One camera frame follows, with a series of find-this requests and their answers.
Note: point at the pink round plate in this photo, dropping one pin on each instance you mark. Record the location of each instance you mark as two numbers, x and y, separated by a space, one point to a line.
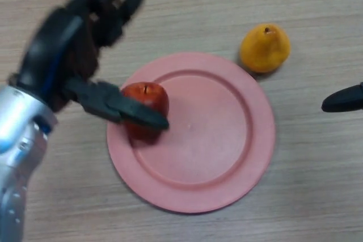
210 145

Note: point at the red apple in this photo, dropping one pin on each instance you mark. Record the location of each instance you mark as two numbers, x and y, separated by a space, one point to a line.
150 96

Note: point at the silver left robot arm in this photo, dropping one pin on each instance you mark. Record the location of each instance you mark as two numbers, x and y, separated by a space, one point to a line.
17 131

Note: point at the yellow pear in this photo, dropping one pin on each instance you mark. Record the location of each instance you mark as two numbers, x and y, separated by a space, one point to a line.
265 50

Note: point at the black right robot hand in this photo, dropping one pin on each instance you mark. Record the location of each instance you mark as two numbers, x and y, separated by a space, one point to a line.
346 101

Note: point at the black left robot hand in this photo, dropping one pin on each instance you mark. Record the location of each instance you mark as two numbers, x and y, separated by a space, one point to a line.
56 46

